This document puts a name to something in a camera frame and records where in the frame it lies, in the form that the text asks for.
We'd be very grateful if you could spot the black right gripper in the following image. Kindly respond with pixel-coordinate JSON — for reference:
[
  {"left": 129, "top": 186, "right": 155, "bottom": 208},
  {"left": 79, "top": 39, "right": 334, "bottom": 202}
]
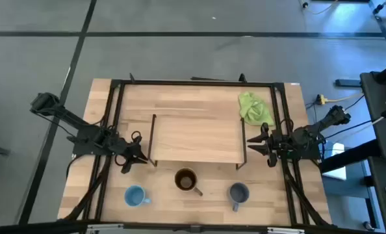
[{"left": 246, "top": 122, "right": 297, "bottom": 168}]

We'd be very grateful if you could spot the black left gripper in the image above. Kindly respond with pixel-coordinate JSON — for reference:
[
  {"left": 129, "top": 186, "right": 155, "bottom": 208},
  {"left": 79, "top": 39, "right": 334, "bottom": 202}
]
[{"left": 110, "top": 135, "right": 148, "bottom": 175}]

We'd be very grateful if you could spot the light blue mug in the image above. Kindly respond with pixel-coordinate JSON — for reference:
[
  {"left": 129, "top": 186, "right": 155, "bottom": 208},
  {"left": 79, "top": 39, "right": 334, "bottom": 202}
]
[{"left": 123, "top": 185, "right": 152, "bottom": 208}]

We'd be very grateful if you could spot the brown glazed mug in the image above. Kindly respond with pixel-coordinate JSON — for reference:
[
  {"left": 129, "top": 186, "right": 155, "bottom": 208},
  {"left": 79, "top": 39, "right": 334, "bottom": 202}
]
[{"left": 174, "top": 167, "right": 204, "bottom": 197}]

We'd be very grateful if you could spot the grey mug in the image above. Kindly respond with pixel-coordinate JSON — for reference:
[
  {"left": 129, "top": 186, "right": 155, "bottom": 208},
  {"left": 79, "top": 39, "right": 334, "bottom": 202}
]
[{"left": 228, "top": 182, "right": 250, "bottom": 213}]

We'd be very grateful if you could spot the wooden shelf with black legs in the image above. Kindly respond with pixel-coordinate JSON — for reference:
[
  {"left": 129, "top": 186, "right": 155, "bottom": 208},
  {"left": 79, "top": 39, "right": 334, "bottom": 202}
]
[{"left": 148, "top": 113, "right": 248, "bottom": 171}]

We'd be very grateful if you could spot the green cloth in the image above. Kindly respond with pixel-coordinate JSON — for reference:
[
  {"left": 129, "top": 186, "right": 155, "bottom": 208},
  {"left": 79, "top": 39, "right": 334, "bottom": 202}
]
[{"left": 238, "top": 91, "right": 275, "bottom": 127}]

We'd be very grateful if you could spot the white floor box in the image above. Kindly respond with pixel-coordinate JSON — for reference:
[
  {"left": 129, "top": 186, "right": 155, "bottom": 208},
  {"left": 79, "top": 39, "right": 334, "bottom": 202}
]
[{"left": 321, "top": 141, "right": 347, "bottom": 181}]

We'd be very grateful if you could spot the black floor stand foot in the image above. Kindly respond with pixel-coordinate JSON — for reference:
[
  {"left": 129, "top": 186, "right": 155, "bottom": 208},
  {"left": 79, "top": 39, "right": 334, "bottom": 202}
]
[{"left": 335, "top": 79, "right": 363, "bottom": 88}]

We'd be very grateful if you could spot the black desk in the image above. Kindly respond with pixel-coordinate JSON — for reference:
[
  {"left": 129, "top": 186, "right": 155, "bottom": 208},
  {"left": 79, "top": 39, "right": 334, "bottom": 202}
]
[{"left": 319, "top": 59, "right": 386, "bottom": 173}]

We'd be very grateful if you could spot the dark grey side table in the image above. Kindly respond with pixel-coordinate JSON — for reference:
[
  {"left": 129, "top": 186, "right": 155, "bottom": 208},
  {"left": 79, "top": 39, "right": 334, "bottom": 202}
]
[{"left": 368, "top": 155, "right": 386, "bottom": 234}]

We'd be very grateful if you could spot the silver metal bracket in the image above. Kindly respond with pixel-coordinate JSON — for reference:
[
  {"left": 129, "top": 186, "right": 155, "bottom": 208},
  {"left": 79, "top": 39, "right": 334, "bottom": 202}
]
[
  {"left": 85, "top": 223, "right": 125, "bottom": 234},
  {"left": 266, "top": 226, "right": 306, "bottom": 234}
]

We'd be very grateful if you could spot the black aluminium table frame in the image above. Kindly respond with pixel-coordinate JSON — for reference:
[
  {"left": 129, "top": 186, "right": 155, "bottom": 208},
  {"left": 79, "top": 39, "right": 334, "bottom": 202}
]
[{"left": 58, "top": 73, "right": 333, "bottom": 234}]

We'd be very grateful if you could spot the yellow floor cable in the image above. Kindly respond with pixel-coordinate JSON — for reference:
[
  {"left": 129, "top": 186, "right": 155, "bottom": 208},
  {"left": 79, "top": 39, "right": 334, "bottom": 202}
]
[{"left": 324, "top": 92, "right": 365, "bottom": 103}]

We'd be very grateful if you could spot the black camera rig beam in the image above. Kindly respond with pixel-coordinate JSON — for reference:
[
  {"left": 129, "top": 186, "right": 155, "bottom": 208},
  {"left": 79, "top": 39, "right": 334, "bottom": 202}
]
[{"left": 0, "top": 220, "right": 386, "bottom": 234}]

